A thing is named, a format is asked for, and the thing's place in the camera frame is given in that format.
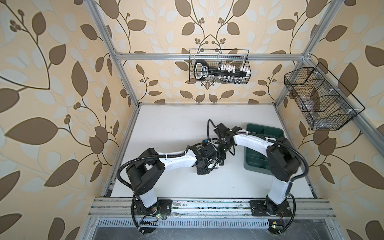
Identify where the green divided plastic tray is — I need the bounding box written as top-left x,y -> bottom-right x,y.
244,124 -> 285,175

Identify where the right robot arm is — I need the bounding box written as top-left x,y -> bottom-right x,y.
207,119 -> 309,235

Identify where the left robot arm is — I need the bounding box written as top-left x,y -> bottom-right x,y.
117,142 -> 226,235

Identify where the black socket set holder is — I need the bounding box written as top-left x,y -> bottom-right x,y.
193,60 -> 251,81

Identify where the back wire basket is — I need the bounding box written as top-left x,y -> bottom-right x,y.
189,48 -> 252,85

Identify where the wire basket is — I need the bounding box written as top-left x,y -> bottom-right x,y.
189,48 -> 252,85
284,63 -> 366,131

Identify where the right wire basket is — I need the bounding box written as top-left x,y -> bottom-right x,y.
284,63 -> 366,131

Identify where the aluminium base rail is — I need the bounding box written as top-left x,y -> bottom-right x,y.
88,198 -> 336,229

